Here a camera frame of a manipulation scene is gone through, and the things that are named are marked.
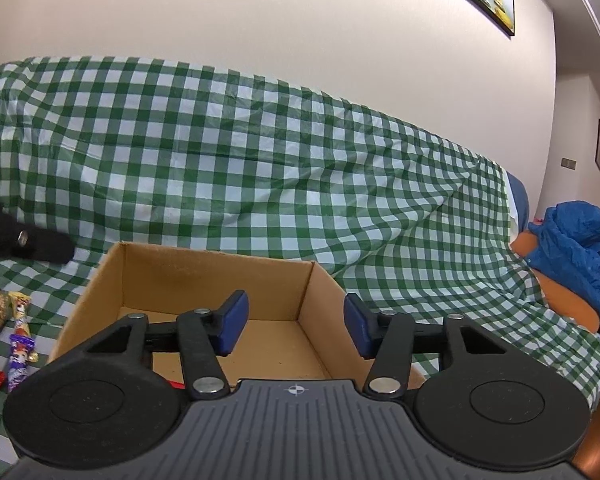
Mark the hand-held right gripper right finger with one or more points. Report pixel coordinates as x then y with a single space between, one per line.
357 327

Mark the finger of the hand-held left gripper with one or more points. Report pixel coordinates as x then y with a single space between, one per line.
40 245

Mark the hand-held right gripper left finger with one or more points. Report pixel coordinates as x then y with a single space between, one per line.
233 325

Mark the brown cardboard box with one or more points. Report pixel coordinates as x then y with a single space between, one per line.
205 270

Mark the yellow snack packet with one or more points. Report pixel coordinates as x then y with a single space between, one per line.
21 317

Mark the purple snack packet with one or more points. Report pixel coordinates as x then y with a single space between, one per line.
20 360

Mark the green white checked cloth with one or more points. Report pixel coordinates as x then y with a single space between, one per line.
230 160

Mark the blue sofa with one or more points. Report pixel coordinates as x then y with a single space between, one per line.
519 200

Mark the orange cushion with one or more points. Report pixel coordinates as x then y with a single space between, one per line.
570 305

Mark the blue jacket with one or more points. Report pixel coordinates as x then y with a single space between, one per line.
575 250

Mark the wall switch plate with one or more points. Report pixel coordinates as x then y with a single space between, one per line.
569 163

